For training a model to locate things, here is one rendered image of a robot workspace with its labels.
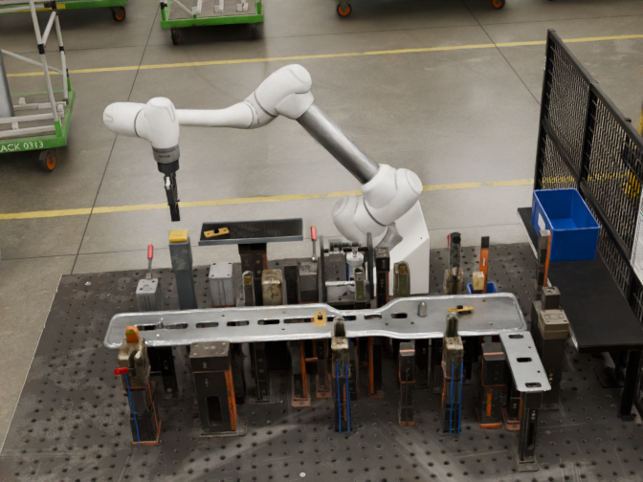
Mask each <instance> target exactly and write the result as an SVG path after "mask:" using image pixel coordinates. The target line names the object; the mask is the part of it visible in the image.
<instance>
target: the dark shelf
mask: <svg viewBox="0 0 643 482"><path fill-rule="evenodd" d="M517 214H518V217H519V219H520V221H521V225H522V227H523V229H524V232H525V234H526V236H527V238H528V241H529V243H530V245H531V248H532V250H533V252H534V254H535V256H536V258H537V254H538V239H539V236H538V234H537V233H536V231H535V229H534V227H533V225H532V223H531V216H532V207H529V208H517ZM537 259H538V258H537ZM547 284H548V286H549V287H554V286H557V288H558V290H559V292H560V294H561V298H560V306H559V310H564V312H565V316H566V318H567V320H568V323H569V324H568V332H569V334H570V335H571V337H572V340H573V342H574V344H575V346H576V349H577V350H578V353H595V352H614V351H634V350H643V329H642V327H641V325H640V323H639V322H638V320H637V318H636V316H635V315H634V313H633V311H632V308H631V307H630V305H629V303H628V301H627V300H626V299H625V297H624V295H623V294H622V292H621V290H620V288H619V286H618V285H617V283H616V281H615V279H614V278H613V276H612V274H611V272H610V270H609V268H608V266H607V265H606V263H605V261H604V259H603V257H602V256H601V254H600V253H599V251H598V250H597V249H596V255H595V259H590V260H573V261H556V262H552V261H550V259H549V266H548V275H547Z"/></svg>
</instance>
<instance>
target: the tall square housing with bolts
mask: <svg viewBox="0 0 643 482"><path fill-rule="evenodd" d="M209 278H210V285H211V298H212V307H214V308H227V307H236V303H235V297H236V289H235V280H234V270H233V263H232V262H220V263H211V270H210V276H209ZM227 326H239V321H231V322H228V325H227ZM230 347H231V349H241V357H242V359H243V360H245V359H244V358H246V357H247V356H245V357H244V355H245V354H244V353H243V352H242V343H230Z"/></svg>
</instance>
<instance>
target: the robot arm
mask: <svg viewBox="0 0 643 482"><path fill-rule="evenodd" d="M311 85H312V80H311V77H310V75H309V73H308V72H307V71H306V70H305V69H304V68H303V67H302V66H300V65H298V64H290V65H287V66H284V67H282V68H280V69H278V70H277V71H275V72H274V73H273V74H271V75H270V76H269V77H268V78H266V79H265V80H264V81H263V82H262V83H261V84H260V86H259V87H258V88H257V89H256V90H255V91H254V92H253V93H252V94H251V95H249V96H248V97H247V98H246V99H245V100H244V101H243V102H240V103H237V104H235V105H233V106H231V107H229V108H226V109H222V110H175V108H174V106H173V104H172V102H171V101H170V100H169V99H166V98H154V99H151V100H150V101H149V102H148V103H147V105H145V104H142V103H134V102H116V103H112V104H110V105H108V106H107V108H106V109H105V110H104V113H103V121H104V123H105V125H106V127H107V128H108V129H110V130H111V131H113V132H115V133H117V134H120V135H124V136H128V137H134V138H144V139H146V140H148V141H149V142H151V144H152V150H153V155H154V160H155V161H156V162H157V168H158V171H159V172H161V173H164V174H165V176H164V181H165V185H164V188H165V190H166V197H167V205H168V206H169V209H170V216H171V222H178V221H180V220H181V218H180V210H179V204H178V202H180V199H177V198H178V191H177V181H176V171H177V170H178V169H179V168H180V165H179V158H180V149H179V141H178V139H179V125H185V126H205V127H230V128H237V129H248V130H250V129H256V128H260V127H263V126H265V125H267V124H269V123H270V122H271V121H273V120H274V119H275V118H277V117H278V116H279V115H282V116H284V117H286V118H288V119H290V120H296V121H297V122H298V123H299V124H300V125H301V126H302V127H303V128H304V129H305V130H306V131H307V132H308V133H309V134H310V135H311V136H312V137H313V138H314V139H315V140H316V141H318V142H319V143H320V144H321V145H322V146H323V147H324V148H325V149H326V150H327V151H328V152H329V153H330V154H331V155H332V156H333V157H334V158H335V159H336V160H337V161H338V162H339V163H340V164H341V165H342V166H343V167H344V168H346V169H347V170H348V171H349V172H350V173H351V174H352V175H353V176H354V177H355V178H356V179H357V180H358V181H359V182H360V185H361V192H362V193H363V195H362V196H358V197H357V196H355V195H346V196H344V197H342V198H341V199H339V200H338V201H337V203H336V204H335V205H334V207H333V208H332V211H331V215H332V218H333V222H334V224H335V226H336V228H337V229H338V231H339V232H340V233H341V234H342V235H343V236H344V237H345V238H346V239H347V240H348V241H351V242H352V241H358V240H361V242H362V246H361V247H367V233H368V232H371V235H372V243H373V249H374V248H379V247H388V249H389V251H391V250H392V249H393V248H394V247H396V246H397V245H398V244H399V243H401V242H402V240H403V237H402V236H401V235H400V234H399V232H398V230H397V228H396V226H395V225H396V223H395V222H394V221H396V220H397V219H399V218H400V217H401V216H403V215H404V214H405V213H407V212H408V211H409V210H410V209H411V208H412V207H413V206H414V205H415V204H416V202H417V201H418V199H419V196H420V194H421V192H422V184H421V182H420V180H419V178H418V177H417V175H416V174H415V173H414V172H412V171H410V170H408V169H405V168H400V169H398V170H397V169H396V168H393V167H391V166H389V165H388V164H377V163H376V162H375V161H374V160H373V159H372V158H371V157H370V156H369V155H368V154H367V153H365V151H364V150H363V149H362V148H361V147H360V146H359V145H358V144H356V143H355V142H354V141H353V140H352V139H351V138H350V137H349V136H348V135H347V134H346V133H345V132H344V131H343V130H342V128H341V127H340V126H339V125H338V124H337V123H336V122H334V121H333V120H332V119H331V118H330V117H329V116H328V115H327V114H326V113H325V112H324V111H323V110H322V109H321V108H320V107H319V105H318V104H317V103H316V102H315V101H314V97H313V95H312V93H311V91H310V88H311Z"/></svg>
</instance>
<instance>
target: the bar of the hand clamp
mask: <svg viewBox="0 0 643 482"><path fill-rule="evenodd" d="M460 245H461V233H460V230H453V231H450V237H449V272H450V280H452V271H453V268H457V279H458V280H460Z"/></svg>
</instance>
